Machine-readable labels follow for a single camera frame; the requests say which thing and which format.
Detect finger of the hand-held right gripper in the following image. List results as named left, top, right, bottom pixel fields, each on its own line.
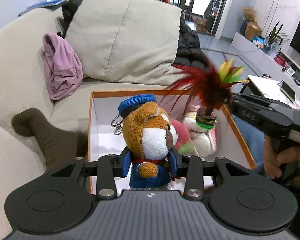
left=225, top=93, right=273, bottom=107

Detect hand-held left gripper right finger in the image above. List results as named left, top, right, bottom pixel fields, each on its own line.
left=168, top=147, right=255, bottom=201

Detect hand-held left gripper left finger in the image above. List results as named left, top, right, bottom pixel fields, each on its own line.
left=46, top=147, right=132, bottom=201

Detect brown plush bear blue cap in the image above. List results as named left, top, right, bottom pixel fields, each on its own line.
left=111, top=94, right=178, bottom=188

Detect red feather shuttlecock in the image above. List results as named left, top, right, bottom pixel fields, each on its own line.
left=164, top=52, right=254, bottom=131

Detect orange cardboard box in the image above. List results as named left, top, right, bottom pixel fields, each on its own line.
left=86, top=90, right=257, bottom=196

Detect person's right hand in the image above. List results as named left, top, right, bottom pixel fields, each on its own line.
left=263, top=133, right=300, bottom=181

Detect white marble coffee table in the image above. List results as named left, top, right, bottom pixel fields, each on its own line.
left=247, top=75, right=300, bottom=110

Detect person's right leg blue jeans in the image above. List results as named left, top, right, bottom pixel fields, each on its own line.
left=232, top=114, right=267, bottom=174

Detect pink fluffy plush toy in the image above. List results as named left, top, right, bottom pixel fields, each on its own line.
left=170, top=119, right=193, bottom=155

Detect black notebook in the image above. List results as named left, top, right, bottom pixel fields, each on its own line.
left=279, top=81, right=296, bottom=103

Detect white knitted plush doll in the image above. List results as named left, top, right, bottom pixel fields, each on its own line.
left=182, top=105, right=218, bottom=158

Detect white television cabinet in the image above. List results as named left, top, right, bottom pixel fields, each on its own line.
left=231, top=31, right=300, bottom=92

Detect red box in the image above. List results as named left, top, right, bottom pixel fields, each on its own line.
left=275, top=55, right=288, bottom=67

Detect blue snack bag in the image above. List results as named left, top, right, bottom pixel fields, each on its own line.
left=252, top=36, right=266, bottom=48

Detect green plant glass vase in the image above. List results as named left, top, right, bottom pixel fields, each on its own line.
left=263, top=21, right=290, bottom=56

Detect gold vase dried grass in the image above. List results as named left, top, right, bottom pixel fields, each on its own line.
left=242, top=6, right=262, bottom=41

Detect person's left foot brown sock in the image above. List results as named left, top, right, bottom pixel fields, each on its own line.
left=11, top=107, right=88, bottom=173

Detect black puffer jacket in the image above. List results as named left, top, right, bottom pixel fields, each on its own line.
left=171, top=19, right=211, bottom=68

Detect brown boots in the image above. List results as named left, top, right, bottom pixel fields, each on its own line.
left=194, top=17, right=208, bottom=33

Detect pink cloth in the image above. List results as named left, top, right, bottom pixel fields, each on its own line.
left=42, top=32, right=84, bottom=101

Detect beige sofa cushion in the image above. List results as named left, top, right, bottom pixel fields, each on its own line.
left=65, top=0, right=182, bottom=86

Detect beige sofa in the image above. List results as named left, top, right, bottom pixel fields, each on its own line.
left=0, top=7, right=215, bottom=240

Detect blue folder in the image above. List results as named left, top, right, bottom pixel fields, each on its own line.
left=27, top=0, right=73, bottom=9

